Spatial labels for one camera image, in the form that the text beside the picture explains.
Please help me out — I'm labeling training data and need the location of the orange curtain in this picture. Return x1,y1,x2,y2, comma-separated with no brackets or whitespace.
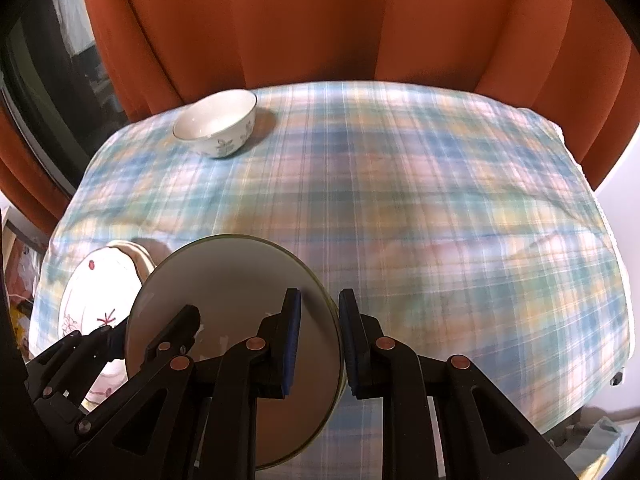
0,0,640,236

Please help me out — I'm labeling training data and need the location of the pale plastic bag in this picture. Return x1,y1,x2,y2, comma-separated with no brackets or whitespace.
564,407,628,467

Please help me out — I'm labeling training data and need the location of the dark glass window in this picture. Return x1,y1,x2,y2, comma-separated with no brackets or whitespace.
0,0,128,201

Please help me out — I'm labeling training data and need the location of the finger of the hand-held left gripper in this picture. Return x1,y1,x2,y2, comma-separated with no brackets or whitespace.
144,304,202,362
27,321,130,403

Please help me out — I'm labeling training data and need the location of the small red patterned plate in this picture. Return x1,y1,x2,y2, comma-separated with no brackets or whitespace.
56,246,144,408

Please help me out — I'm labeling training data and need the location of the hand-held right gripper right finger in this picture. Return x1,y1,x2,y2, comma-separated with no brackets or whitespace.
338,288,581,480

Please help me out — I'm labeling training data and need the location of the plaid tablecloth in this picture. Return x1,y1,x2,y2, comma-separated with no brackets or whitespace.
30,81,630,480

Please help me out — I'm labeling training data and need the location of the white floral bowl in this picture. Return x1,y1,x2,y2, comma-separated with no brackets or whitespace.
173,89,258,160
124,233,347,472

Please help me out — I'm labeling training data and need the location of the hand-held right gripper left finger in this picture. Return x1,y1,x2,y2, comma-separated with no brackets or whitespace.
75,287,303,480

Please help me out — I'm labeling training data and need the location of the yellow packet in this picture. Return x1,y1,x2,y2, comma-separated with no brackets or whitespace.
11,306,34,352

